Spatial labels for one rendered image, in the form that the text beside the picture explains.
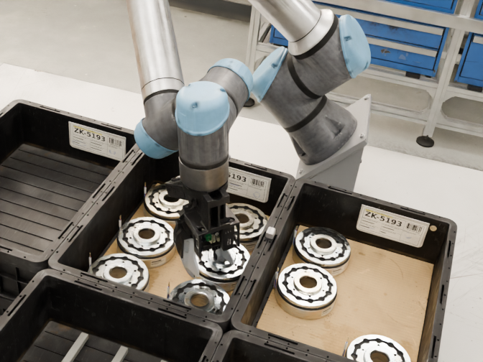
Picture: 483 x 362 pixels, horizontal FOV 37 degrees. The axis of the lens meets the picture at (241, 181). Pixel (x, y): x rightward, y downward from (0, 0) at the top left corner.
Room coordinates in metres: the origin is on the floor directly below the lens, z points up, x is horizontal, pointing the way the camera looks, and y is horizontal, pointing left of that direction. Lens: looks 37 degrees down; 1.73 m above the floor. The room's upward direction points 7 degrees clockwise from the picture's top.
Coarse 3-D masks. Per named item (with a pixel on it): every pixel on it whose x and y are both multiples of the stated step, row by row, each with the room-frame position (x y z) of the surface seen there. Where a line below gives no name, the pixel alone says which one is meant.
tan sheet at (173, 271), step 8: (160, 184) 1.14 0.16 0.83; (136, 216) 1.04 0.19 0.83; (112, 248) 0.94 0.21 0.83; (176, 256) 0.94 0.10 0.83; (168, 264) 0.92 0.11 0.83; (176, 264) 0.92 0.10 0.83; (152, 272) 0.89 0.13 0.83; (160, 272) 0.90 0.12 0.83; (168, 272) 0.90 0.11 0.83; (176, 272) 0.90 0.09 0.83; (184, 272) 0.90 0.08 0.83; (152, 280) 0.88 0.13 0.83; (160, 280) 0.88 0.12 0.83; (168, 280) 0.88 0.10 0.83; (176, 280) 0.88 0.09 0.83; (184, 280) 0.88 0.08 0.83; (152, 288) 0.86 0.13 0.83; (160, 288) 0.86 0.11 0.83; (160, 296) 0.84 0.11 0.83
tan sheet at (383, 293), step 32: (288, 256) 0.98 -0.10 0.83; (352, 256) 1.00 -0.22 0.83; (384, 256) 1.01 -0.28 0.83; (352, 288) 0.92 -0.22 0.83; (384, 288) 0.93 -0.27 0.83; (416, 288) 0.94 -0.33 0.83; (288, 320) 0.82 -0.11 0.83; (320, 320) 0.83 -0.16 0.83; (352, 320) 0.84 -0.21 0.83; (384, 320) 0.85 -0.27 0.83; (416, 320) 0.86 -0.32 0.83; (416, 352) 0.79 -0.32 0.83
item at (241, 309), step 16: (336, 192) 1.06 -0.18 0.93; (352, 192) 1.06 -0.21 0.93; (288, 208) 1.01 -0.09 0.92; (400, 208) 1.03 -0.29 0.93; (448, 224) 1.01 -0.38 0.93; (272, 240) 0.90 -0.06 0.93; (448, 240) 0.96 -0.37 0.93; (448, 256) 0.92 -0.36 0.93; (256, 272) 0.82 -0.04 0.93; (448, 272) 0.88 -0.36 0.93; (256, 288) 0.79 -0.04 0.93; (240, 304) 0.75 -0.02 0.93; (240, 320) 0.72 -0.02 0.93; (272, 336) 0.70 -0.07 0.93; (432, 336) 0.74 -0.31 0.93; (304, 352) 0.68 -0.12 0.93; (320, 352) 0.68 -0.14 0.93; (432, 352) 0.72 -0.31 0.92
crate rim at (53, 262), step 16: (240, 160) 1.12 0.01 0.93; (128, 176) 1.03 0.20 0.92; (272, 176) 1.09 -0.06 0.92; (288, 176) 1.09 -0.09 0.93; (112, 192) 0.98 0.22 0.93; (288, 192) 1.04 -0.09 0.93; (96, 208) 0.93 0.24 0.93; (80, 224) 0.88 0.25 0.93; (272, 224) 0.94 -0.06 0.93; (256, 256) 0.86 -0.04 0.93; (64, 272) 0.77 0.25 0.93; (80, 272) 0.78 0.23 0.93; (112, 288) 0.75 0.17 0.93; (128, 288) 0.76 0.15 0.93; (240, 288) 0.78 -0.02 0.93; (160, 304) 0.73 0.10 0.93; (176, 304) 0.74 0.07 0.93; (208, 320) 0.71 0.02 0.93; (224, 320) 0.72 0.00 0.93
